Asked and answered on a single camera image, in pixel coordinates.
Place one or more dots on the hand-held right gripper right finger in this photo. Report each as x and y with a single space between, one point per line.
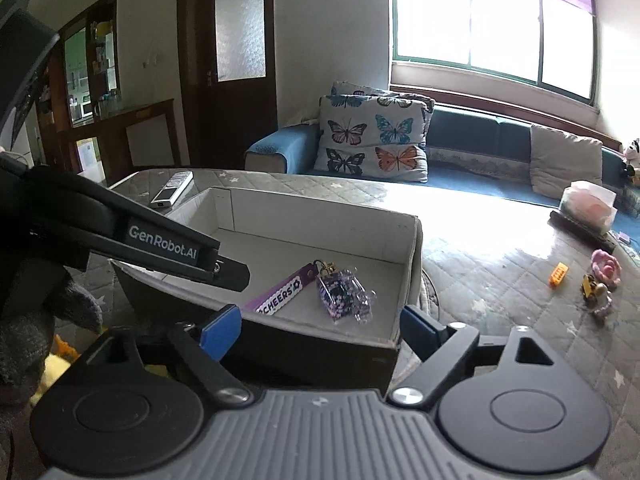
415 325

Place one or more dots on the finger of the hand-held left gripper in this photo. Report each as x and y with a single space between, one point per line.
232 275

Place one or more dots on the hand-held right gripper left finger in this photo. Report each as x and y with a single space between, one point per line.
222 330

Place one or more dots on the grey cardboard box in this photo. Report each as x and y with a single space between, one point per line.
300 252

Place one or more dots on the yellow plush duck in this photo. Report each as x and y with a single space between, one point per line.
50 367

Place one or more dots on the person's left hand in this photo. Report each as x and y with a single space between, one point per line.
30 340

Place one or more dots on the silver remote control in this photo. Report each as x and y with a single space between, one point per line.
170 191

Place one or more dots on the dark wooden sideboard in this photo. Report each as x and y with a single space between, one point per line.
115 130

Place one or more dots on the grey quilted star tablecloth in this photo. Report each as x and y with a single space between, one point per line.
500 270

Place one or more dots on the dark wooden door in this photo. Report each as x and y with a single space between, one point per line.
200 110

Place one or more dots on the orange toy block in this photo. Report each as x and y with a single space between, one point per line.
558 275

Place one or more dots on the yellow toy car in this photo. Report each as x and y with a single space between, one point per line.
591 287

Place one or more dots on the black flat device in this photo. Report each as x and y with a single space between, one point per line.
575 224

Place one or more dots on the wooden glass cabinet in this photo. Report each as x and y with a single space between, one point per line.
90 25

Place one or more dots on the blue sofa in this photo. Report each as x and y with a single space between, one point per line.
470 135

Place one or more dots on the butterfly print pillow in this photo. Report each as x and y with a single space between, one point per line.
350 89
370 130

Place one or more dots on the pink toy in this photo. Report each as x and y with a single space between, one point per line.
605 262

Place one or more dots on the tissue box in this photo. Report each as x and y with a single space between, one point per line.
585 205

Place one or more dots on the grey cushion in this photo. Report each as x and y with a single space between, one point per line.
565 160

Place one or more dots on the blue patterned box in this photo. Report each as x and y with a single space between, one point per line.
632 200

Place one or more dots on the black and white stuffed toy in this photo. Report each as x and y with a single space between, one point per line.
632 152

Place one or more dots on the green framed window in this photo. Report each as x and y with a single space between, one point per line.
500 10

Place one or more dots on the white wall socket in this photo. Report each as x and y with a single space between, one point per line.
159 61

